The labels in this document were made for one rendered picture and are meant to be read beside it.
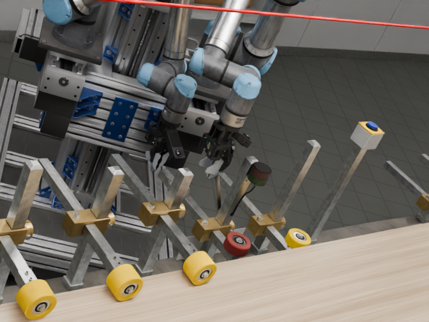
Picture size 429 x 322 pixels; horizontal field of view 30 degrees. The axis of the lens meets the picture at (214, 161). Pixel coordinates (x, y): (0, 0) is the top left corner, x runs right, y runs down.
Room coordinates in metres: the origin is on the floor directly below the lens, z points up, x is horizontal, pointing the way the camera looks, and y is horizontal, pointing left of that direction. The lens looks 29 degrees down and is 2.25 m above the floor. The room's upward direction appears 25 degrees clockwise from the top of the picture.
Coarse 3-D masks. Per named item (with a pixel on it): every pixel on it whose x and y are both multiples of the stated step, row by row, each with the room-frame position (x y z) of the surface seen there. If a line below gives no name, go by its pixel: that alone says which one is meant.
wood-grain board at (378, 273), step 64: (256, 256) 2.01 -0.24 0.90; (320, 256) 2.16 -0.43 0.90; (384, 256) 2.33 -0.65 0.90; (0, 320) 1.34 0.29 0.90; (64, 320) 1.42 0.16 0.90; (128, 320) 1.52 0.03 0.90; (192, 320) 1.62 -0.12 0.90; (256, 320) 1.73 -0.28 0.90; (320, 320) 1.85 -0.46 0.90; (384, 320) 1.99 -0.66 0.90
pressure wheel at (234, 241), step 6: (228, 234) 2.04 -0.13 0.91; (234, 234) 2.06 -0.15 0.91; (240, 234) 2.07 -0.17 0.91; (228, 240) 2.02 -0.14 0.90; (234, 240) 2.03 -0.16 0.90; (240, 240) 2.03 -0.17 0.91; (246, 240) 2.06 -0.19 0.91; (228, 246) 2.01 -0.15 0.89; (234, 246) 2.00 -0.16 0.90; (240, 246) 2.01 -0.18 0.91; (246, 246) 2.03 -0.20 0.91; (234, 252) 2.00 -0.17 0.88; (240, 252) 2.00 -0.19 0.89; (246, 252) 2.02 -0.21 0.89
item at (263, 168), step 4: (256, 164) 2.12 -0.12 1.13; (260, 164) 2.13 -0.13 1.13; (264, 164) 2.14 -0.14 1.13; (256, 168) 2.10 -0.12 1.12; (260, 168) 2.11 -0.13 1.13; (264, 168) 2.12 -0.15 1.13; (268, 168) 2.13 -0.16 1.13; (264, 172) 2.10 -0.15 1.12; (268, 172) 2.10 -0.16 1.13; (244, 180) 2.13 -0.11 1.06; (248, 180) 2.14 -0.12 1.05; (252, 188) 2.12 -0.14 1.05; (248, 192) 2.12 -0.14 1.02; (244, 196) 2.13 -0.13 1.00; (240, 200) 2.13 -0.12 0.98; (236, 208) 2.14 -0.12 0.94; (232, 212) 2.14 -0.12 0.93
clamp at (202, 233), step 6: (198, 222) 2.09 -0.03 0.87; (210, 222) 2.12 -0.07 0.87; (216, 222) 2.13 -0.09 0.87; (198, 228) 2.08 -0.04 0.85; (204, 228) 2.07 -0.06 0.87; (210, 228) 2.09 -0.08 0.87; (216, 228) 2.10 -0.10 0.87; (222, 228) 2.12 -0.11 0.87; (228, 228) 2.14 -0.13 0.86; (198, 234) 2.08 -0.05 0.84; (204, 234) 2.07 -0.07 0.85; (210, 234) 2.09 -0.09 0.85; (204, 240) 2.08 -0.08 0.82
